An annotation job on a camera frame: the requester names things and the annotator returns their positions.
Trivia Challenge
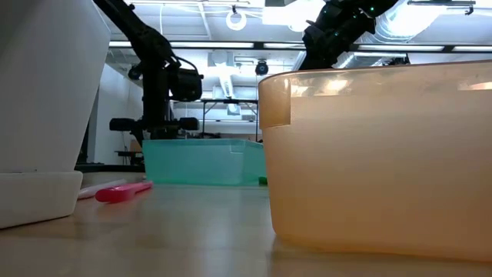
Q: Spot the black trestle desk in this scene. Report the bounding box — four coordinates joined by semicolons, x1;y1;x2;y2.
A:
199;98;259;143

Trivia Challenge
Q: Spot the orange translucent plastic bin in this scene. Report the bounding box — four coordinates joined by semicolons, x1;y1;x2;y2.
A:
258;60;492;263

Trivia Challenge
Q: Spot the magenta pen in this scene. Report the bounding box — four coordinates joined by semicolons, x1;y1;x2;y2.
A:
95;181;154;204

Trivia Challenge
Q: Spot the white ceiling ring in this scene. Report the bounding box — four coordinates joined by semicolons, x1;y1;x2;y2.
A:
225;9;248;32

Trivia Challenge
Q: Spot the black aluminium table frame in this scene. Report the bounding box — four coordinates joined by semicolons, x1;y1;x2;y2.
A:
75;164;145;173

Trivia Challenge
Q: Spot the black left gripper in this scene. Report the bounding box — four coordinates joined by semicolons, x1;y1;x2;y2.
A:
109;65;200;140

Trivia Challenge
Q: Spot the light pink pen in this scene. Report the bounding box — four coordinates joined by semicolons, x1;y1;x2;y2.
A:
77;179;128;200

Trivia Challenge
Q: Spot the white hexagonal plant pot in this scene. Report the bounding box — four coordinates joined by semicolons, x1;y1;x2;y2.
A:
0;0;111;231

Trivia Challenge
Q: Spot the green translucent plastic bin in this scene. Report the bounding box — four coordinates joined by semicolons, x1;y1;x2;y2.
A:
141;138;267;187

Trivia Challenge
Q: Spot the long ceiling light strip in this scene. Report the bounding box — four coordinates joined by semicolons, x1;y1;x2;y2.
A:
109;40;492;54

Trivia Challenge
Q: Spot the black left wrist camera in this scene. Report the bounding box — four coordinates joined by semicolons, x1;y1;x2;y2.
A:
168;68;204;103

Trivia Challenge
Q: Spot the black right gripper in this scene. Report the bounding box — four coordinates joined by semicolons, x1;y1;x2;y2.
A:
299;0;377;71

